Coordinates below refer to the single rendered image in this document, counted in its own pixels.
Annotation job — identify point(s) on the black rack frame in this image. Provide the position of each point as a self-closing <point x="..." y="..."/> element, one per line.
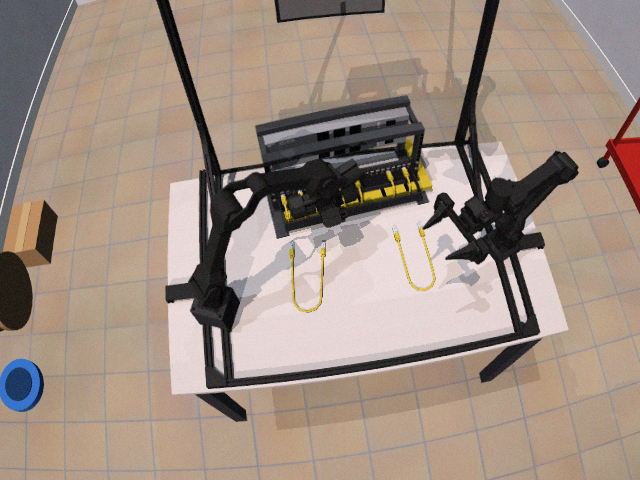
<point x="282" y="137"/>

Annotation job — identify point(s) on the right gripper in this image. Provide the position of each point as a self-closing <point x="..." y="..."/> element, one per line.
<point x="300" y="208"/>

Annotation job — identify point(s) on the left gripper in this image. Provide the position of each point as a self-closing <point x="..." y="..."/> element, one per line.
<point x="478" y="251"/>

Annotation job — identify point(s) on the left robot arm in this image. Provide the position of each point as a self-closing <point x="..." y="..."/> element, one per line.
<point x="510" y="226"/>

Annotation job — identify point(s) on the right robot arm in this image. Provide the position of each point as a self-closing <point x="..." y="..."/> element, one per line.
<point x="317" y="176"/>

